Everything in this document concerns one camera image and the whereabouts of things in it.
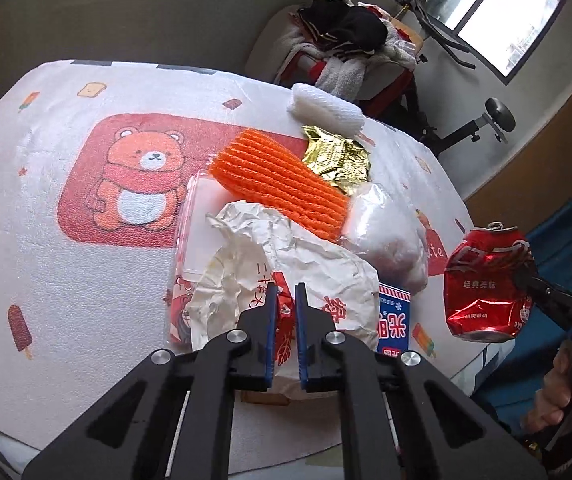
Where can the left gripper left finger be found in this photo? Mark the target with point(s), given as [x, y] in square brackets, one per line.
[255, 367]

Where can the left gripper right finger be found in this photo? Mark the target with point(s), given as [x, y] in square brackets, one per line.
[311, 327]

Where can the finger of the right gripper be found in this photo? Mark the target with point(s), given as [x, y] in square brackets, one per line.
[526, 278]

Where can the crushed red cola can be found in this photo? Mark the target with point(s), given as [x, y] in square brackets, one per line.
[481, 301]

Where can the white paper wrapper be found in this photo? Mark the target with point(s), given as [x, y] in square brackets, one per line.
[259, 242]

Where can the clear plastic box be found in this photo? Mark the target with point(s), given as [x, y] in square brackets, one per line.
[196, 242]

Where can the white tissue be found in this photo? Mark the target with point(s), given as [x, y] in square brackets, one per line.
[383, 229]

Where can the person's right hand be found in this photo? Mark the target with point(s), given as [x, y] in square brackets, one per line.
[555, 395]

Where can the blue white small carton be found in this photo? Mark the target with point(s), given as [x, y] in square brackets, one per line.
[394, 320]

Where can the geometric patterned mattress pad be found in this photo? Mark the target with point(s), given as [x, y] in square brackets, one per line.
[266, 454]

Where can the black exercise bike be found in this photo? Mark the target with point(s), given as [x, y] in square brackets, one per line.
[496, 114]

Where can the orange ridged sponge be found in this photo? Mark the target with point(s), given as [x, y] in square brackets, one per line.
[258, 169]

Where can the gold foil wrapper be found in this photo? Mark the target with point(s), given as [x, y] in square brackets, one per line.
[341, 162]

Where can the white foam net sleeve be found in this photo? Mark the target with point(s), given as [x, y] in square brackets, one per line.
[315, 107]

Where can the white cartoon bear blanket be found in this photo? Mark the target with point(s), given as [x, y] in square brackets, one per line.
[80, 305]

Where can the pile of clothes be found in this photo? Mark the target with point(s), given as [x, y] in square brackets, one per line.
[355, 40]

